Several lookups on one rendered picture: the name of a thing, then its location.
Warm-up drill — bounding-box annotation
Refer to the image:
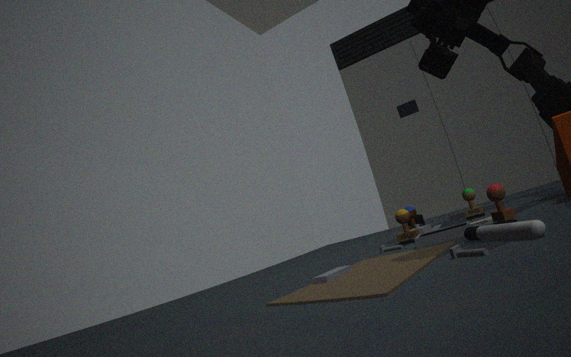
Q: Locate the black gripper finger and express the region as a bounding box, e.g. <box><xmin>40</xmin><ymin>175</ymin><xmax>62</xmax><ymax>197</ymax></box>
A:
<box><xmin>446</xmin><ymin>0</ymin><xmax>481</xmax><ymax>33</ymax></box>
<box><xmin>426</xmin><ymin>42</ymin><xmax>458</xmax><ymax>66</ymax></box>

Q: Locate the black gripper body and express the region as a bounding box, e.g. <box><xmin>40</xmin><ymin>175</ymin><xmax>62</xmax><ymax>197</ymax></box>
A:
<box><xmin>419</xmin><ymin>0</ymin><xmax>489</xmax><ymax>79</ymax></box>

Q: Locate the wooden rubber stamp with red knob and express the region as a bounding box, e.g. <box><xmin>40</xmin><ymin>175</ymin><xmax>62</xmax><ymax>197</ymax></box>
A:
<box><xmin>487</xmin><ymin>184</ymin><xmax>517</xmax><ymax>225</ymax></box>

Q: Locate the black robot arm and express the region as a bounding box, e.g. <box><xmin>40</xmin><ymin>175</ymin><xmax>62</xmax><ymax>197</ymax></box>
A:
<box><xmin>406</xmin><ymin>0</ymin><xmax>571</xmax><ymax>129</ymax></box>

